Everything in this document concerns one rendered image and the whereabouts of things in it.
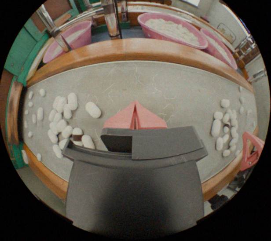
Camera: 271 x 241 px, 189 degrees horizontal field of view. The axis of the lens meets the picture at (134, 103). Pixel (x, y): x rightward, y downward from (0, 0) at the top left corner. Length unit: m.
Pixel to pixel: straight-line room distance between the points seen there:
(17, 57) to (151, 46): 0.66
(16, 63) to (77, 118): 0.55
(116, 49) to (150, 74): 0.08
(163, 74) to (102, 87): 0.12
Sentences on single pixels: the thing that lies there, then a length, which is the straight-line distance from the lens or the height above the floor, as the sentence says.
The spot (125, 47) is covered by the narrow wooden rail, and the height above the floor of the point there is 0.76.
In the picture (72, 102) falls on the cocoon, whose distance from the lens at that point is 0.16.
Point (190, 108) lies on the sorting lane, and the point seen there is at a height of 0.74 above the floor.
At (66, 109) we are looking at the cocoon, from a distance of 0.17.
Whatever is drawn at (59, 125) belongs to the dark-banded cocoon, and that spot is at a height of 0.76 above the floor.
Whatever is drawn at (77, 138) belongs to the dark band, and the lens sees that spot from 0.15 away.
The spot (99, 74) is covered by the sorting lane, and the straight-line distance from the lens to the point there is 0.18.
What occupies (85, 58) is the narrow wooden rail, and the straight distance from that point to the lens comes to 0.19.
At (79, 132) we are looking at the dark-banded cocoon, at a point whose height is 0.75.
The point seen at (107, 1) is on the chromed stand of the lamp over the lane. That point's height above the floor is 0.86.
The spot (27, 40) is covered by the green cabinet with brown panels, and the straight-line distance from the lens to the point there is 0.71.
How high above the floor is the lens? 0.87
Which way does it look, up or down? 78 degrees down
